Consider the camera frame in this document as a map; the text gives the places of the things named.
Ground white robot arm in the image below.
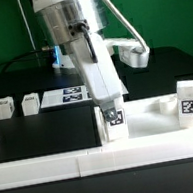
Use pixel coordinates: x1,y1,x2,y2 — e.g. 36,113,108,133
33,0,122,122

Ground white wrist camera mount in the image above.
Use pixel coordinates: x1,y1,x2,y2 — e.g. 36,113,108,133
104,38,150,68

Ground white square tabletop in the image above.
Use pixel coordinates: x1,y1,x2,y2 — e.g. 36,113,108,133
92,89,193,149

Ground white U-shaped obstacle fence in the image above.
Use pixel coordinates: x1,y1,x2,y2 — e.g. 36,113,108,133
0,129,193,191

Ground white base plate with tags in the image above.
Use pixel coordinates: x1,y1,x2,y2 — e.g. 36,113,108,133
37,78,130,110

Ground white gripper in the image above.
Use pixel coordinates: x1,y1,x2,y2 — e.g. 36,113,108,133
70,33,122,122

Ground black cable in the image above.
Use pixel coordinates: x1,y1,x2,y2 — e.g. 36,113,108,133
0,0,60,75

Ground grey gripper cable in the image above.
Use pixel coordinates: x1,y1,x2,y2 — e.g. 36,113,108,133
93,0,151,61

